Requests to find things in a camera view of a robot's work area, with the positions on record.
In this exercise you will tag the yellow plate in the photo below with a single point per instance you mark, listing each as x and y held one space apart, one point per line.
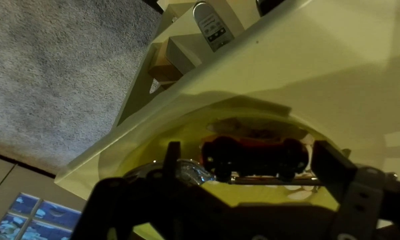
173 133

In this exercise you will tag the silver handheld device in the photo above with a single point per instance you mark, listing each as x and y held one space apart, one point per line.
213 26

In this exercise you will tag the white box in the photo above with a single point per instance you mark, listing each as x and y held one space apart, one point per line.
183 55

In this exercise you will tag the metal spoon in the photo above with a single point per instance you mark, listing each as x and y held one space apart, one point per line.
194 171

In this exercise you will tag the black toy car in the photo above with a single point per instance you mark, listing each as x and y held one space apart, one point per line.
253 160

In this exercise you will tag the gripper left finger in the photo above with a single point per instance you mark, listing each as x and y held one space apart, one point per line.
126 200

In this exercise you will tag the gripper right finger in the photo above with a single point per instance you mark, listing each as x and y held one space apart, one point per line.
360 200

